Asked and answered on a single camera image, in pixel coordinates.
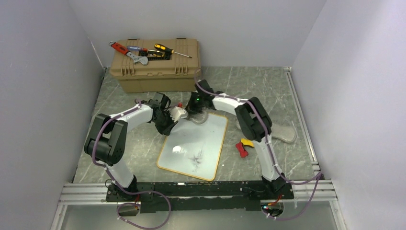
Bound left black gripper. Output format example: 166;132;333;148
153;111;179;137

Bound yellow framed whiteboard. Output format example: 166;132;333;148
157;113;228;181

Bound red bone shaped eraser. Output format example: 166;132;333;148
235;142;249;158

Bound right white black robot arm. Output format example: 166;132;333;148
186;80;286;199

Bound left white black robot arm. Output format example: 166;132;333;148
84;92;188;201

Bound tan plastic toolbox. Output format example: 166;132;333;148
110;38;201;93

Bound yellow black screwdriver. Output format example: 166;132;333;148
154;44;192;58

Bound yellow bone shaped eraser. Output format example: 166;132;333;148
240;138;254;148

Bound blue red small screwdriver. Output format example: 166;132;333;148
126;46;161;54

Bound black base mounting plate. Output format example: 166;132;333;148
106;180;294;214

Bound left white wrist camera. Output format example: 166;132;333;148
169;106;188;122

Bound red handled adjustable wrench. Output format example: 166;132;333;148
109;41;148;66

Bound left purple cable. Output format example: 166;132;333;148
91;100;172;230

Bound purple cable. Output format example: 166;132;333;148
91;100;172;230
193;68;324;222

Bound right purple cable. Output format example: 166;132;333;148
193;68;324;222

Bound aluminium extrusion rail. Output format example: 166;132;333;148
59;180;338;205

